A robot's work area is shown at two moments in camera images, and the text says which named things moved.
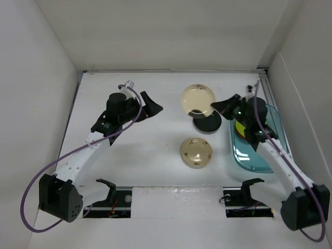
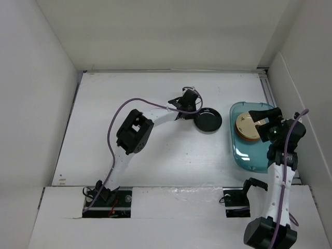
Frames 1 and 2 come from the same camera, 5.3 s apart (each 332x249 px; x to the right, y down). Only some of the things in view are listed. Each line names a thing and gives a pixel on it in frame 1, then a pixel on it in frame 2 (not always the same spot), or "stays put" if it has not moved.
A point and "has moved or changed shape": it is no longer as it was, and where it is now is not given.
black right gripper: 225,107 to 275,113
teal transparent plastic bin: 246,155 stays put
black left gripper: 150,109 to 192,115
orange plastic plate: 243,137 stays put
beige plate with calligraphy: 196,153 has moved or changed shape
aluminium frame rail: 268,94 stays put
